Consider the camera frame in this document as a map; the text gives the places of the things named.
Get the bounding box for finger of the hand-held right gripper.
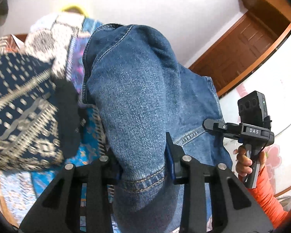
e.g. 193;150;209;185
202;118;242;139

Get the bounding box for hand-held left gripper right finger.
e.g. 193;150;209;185
165;132;274;233

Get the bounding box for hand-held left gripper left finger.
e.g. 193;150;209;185
19;148;123;233

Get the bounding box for blue denim jacket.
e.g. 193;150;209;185
81;24;233;233

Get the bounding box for person's right forearm orange sleeve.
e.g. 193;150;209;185
247;167;289;230

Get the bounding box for person's right hand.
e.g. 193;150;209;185
235;148;268;176

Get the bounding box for black garment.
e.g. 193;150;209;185
55;80;86;157

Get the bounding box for wooden door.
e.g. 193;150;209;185
188;0;291;97

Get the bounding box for folded navy patterned cloth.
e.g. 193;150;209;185
0;52;66;173

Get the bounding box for patchwork printed bedspread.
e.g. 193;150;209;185
0;12;117;233

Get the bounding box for yellow pillow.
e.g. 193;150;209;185
61;3;88;17

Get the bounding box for grey garment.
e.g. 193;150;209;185
0;0;10;17

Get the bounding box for pink heart wall stickers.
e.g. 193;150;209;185
265;144;291;176

